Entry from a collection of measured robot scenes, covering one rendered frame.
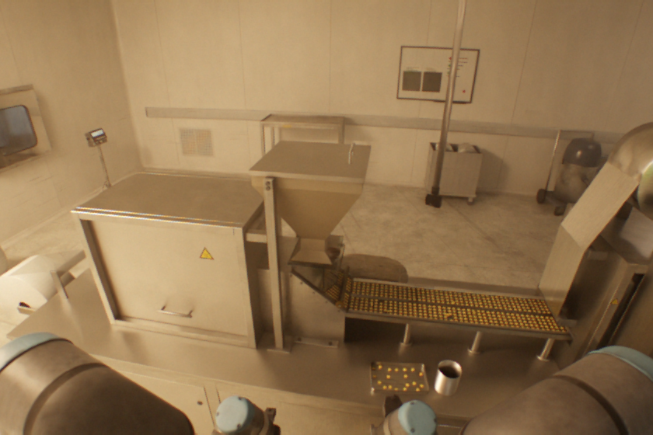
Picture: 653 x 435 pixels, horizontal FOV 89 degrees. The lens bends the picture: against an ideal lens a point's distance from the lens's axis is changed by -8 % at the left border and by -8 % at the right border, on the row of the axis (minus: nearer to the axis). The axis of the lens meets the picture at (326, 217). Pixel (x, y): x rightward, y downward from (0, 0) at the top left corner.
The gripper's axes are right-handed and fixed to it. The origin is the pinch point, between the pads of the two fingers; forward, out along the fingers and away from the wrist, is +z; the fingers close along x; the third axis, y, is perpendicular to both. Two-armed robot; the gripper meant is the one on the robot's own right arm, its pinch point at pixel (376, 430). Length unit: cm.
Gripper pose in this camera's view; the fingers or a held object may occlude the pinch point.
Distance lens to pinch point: 135.0
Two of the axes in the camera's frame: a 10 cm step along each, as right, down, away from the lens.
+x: 9.8, 0.5, 1.9
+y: 0.8, 7.7, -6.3
